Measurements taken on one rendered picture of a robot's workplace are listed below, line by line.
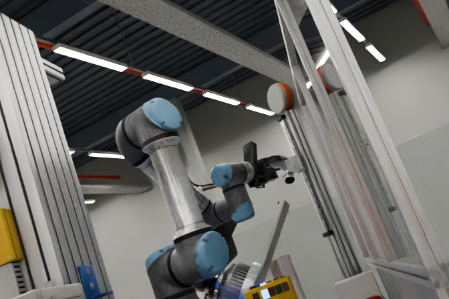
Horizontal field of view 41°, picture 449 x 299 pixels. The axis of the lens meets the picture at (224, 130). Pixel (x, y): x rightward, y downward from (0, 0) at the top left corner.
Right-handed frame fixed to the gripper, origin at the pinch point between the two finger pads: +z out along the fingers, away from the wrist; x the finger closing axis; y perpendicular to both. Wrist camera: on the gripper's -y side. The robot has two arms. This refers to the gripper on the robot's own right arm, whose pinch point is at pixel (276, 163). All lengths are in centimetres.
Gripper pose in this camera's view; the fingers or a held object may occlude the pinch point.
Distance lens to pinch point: 221.1
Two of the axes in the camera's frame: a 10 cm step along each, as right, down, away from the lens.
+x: 6.6, -5.4, -5.3
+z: 6.2, -0.2, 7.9
